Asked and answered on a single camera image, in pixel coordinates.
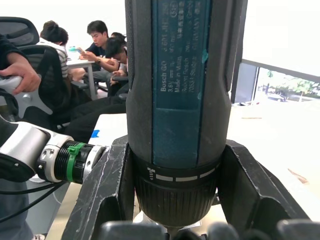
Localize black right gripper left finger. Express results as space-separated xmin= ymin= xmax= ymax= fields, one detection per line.
xmin=61 ymin=136 xmax=142 ymax=240

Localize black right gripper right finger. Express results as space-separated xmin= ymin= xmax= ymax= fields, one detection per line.
xmin=216 ymin=139 xmax=314 ymax=232

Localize Bosch electric screwdriver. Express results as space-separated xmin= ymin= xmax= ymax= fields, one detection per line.
xmin=124 ymin=0 xmax=249 ymax=230

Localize white handheld controller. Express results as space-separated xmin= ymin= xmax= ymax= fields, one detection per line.
xmin=0 ymin=75 xmax=23 ymax=91

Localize bystander's bare hand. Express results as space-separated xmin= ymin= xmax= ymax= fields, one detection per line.
xmin=0 ymin=59 xmax=42 ymax=96

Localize small wooden scrap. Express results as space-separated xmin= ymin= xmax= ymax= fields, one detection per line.
xmin=287 ymin=168 xmax=310 ymax=185

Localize seated person's black trousers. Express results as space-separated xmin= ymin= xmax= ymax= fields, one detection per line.
xmin=63 ymin=82 xmax=130 ymax=144

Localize parked car outside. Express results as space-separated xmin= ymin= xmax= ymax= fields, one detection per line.
xmin=266 ymin=93 xmax=289 ymax=103

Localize bystander's blue jeans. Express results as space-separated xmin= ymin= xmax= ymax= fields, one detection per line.
xmin=0 ymin=178 xmax=34 ymax=240

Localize black mesh office chair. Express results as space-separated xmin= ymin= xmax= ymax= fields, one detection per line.
xmin=0 ymin=16 xmax=89 ymax=131

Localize white office desk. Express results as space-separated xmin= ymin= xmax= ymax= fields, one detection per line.
xmin=66 ymin=57 xmax=101 ymax=101

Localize person with bowed head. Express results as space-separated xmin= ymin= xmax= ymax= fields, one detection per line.
xmin=105 ymin=36 xmax=129 ymax=77

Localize teal phone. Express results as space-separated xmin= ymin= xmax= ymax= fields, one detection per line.
xmin=68 ymin=45 xmax=85 ymax=55

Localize person in striped shirt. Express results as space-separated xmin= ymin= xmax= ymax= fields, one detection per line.
xmin=39 ymin=20 xmax=74 ymax=85

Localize person in dark navy shirt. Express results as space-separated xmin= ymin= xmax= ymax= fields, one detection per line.
xmin=78 ymin=20 xmax=121 ymax=74

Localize person's dark-haired head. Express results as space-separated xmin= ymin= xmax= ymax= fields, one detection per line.
xmin=110 ymin=31 xmax=127 ymax=41

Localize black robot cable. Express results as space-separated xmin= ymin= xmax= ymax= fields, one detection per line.
xmin=0 ymin=180 xmax=66 ymax=224

